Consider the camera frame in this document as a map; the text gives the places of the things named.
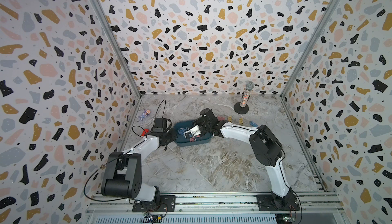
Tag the red rectangular block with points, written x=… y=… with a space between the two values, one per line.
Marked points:
x=145 y=131

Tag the aluminium frame corner post right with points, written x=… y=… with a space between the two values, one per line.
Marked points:
x=308 y=49

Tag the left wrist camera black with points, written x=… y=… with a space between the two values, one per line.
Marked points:
x=161 y=125

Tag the aluminium frame corner post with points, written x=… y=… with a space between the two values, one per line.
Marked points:
x=308 y=49
x=111 y=38

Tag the teal plastic storage box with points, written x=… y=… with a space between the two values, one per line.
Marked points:
x=182 y=141

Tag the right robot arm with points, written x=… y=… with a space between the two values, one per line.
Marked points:
x=266 y=148

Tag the blue binder clip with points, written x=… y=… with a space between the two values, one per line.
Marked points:
x=253 y=124

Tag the purple bunny plush toy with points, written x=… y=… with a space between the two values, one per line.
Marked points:
x=145 y=114

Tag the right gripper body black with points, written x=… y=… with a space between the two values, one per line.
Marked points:
x=203 y=128

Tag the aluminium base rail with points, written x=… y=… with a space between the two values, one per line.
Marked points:
x=220 y=208

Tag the aluminium frame corner post left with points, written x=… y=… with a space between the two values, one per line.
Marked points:
x=111 y=38

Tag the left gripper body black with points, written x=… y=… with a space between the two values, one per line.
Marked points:
x=169 y=135

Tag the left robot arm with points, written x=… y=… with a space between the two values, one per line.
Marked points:
x=123 y=171

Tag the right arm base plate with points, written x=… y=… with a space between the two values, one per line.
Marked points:
x=272 y=202

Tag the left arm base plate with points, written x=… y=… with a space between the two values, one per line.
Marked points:
x=165 y=203

